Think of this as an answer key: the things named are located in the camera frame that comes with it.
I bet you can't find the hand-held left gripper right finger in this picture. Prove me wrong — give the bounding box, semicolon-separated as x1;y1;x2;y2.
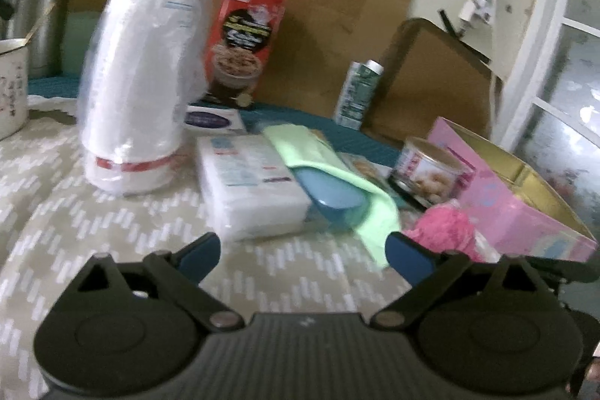
372;232;558;330

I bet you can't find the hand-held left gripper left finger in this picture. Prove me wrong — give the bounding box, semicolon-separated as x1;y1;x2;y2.
77;232;245;332

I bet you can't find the pink fluffy scrunchie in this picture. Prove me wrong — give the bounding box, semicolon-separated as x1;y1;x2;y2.
402;198;485;263

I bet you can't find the white tissue pack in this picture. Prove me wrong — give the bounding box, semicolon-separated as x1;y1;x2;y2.
194;135;313;242

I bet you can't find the pink cardboard box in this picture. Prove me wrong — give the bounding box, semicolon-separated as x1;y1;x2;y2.
428;116;599;263

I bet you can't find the blue container with green cloth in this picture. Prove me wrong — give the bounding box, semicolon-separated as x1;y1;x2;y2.
261;123;402;268

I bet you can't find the tin can with pink label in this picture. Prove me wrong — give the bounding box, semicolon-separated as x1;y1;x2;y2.
390;136;475;207

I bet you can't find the beige patterned blanket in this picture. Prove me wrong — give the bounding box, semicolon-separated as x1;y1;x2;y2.
0;95;423;400

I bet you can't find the blue plastic container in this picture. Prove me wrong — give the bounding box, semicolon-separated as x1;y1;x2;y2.
291;165;372;231

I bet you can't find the teal mat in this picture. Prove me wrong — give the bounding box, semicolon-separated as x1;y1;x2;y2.
27;73;401;169

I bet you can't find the small white and blue box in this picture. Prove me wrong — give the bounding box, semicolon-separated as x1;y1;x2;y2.
184;104;248;136

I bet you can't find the green white can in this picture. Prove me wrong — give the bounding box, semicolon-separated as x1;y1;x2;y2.
334;60;386;132

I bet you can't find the small cardboard sheet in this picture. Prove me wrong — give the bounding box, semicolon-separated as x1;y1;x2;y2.
369;18;506;144

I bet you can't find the bagged stack of white cups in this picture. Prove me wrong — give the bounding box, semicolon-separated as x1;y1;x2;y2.
76;0;213;198

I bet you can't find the red cereal box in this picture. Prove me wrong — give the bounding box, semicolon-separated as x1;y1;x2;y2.
204;0;290;109

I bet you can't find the white enamel mug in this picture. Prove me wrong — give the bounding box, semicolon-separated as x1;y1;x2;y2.
0;38;32;141

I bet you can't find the white plug adapter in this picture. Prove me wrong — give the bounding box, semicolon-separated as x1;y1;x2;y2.
456;0;503;36

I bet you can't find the wooden stirring stick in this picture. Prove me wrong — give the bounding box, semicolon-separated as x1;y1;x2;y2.
24;3;58;45

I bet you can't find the white window frame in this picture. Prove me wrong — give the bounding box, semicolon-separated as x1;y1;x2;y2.
492;0;600;244

